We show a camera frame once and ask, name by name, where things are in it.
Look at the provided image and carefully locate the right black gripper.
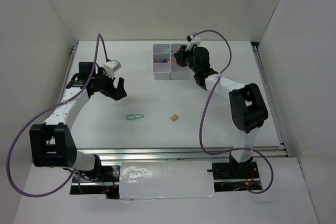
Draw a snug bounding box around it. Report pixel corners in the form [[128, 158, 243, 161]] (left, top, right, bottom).
[[174, 44, 199, 74]]

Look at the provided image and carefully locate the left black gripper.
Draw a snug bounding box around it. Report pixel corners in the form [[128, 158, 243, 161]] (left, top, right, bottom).
[[92, 68, 127, 101]]

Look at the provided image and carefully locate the green translucent highlighter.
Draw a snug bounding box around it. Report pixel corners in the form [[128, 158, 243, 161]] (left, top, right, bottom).
[[125, 113, 144, 120]]

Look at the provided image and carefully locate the blue highlighter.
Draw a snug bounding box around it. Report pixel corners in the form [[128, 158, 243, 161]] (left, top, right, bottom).
[[162, 48, 170, 54]]

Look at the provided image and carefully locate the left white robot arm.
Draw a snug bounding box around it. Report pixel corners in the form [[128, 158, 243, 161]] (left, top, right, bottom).
[[29, 60, 127, 182]]

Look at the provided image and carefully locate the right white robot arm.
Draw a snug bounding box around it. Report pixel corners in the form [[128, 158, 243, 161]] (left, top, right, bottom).
[[174, 45, 268, 178]]

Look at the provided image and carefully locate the left white compartment container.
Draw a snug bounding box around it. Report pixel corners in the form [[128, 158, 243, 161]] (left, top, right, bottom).
[[153, 44, 171, 80]]

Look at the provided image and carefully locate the white compartment container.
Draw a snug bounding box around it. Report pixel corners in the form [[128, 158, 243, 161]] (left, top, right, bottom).
[[153, 44, 171, 80], [171, 44, 189, 80]]

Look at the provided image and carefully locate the right white compartment container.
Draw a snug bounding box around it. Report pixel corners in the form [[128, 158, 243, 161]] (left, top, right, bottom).
[[171, 44, 189, 80]]

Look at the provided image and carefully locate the small tan eraser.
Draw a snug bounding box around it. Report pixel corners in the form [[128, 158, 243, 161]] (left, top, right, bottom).
[[171, 114, 179, 122]]

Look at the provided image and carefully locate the white front cover board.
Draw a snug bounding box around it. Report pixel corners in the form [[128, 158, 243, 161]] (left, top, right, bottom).
[[119, 161, 216, 199]]

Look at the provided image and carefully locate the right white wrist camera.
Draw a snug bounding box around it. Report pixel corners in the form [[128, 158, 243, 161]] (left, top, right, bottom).
[[185, 34, 202, 51]]

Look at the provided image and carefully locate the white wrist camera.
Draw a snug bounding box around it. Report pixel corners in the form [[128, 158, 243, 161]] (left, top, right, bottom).
[[103, 60, 121, 75], [185, 34, 202, 51]]

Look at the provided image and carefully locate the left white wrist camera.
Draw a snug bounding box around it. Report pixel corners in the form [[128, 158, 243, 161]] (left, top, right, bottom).
[[103, 60, 121, 75]]

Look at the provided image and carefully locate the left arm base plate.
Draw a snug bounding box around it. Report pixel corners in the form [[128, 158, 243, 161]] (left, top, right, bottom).
[[70, 165, 121, 199]]

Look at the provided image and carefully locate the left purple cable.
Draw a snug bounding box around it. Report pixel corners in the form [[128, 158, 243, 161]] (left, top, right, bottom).
[[5, 34, 110, 198]]

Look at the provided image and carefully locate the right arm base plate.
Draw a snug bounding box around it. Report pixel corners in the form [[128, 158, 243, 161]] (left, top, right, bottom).
[[207, 162, 262, 192]]

